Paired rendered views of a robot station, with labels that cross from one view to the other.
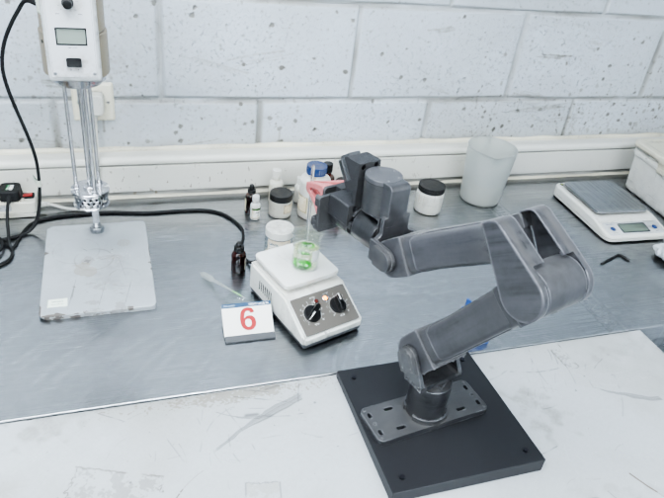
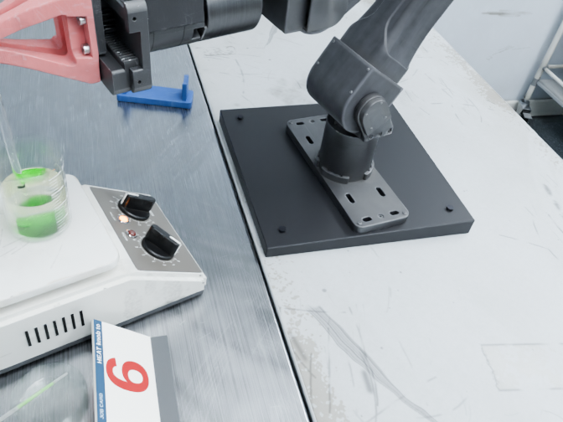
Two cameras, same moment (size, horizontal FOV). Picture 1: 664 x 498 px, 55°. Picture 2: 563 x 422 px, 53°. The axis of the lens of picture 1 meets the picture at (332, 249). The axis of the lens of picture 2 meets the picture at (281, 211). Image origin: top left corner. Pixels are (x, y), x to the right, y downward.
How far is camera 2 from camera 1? 92 cm
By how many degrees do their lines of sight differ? 69
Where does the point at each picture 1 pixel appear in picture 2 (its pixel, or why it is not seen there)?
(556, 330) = not seen: hidden behind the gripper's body
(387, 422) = (374, 203)
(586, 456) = not seen: hidden behind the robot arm
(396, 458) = (423, 208)
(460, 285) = (56, 86)
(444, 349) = (411, 51)
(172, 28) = not seen: outside the picture
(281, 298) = (121, 287)
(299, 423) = (369, 313)
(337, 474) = (446, 278)
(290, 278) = (87, 248)
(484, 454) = (394, 136)
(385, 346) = (194, 190)
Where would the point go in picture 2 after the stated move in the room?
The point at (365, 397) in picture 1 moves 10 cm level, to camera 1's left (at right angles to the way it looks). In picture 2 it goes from (322, 223) to (317, 294)
